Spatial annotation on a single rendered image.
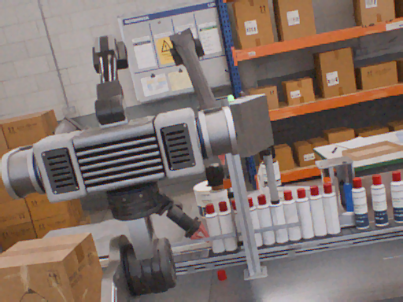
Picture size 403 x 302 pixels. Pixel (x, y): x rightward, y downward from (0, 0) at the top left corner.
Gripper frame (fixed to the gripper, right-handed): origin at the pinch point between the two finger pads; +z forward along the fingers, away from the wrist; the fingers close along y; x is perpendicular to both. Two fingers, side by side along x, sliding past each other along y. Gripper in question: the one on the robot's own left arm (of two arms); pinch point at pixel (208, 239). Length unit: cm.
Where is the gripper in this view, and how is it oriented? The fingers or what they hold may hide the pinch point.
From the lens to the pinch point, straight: 199.0
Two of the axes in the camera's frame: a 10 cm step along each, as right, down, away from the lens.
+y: 0.3, -3.0, 9.5
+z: 7.7, 6.2, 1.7
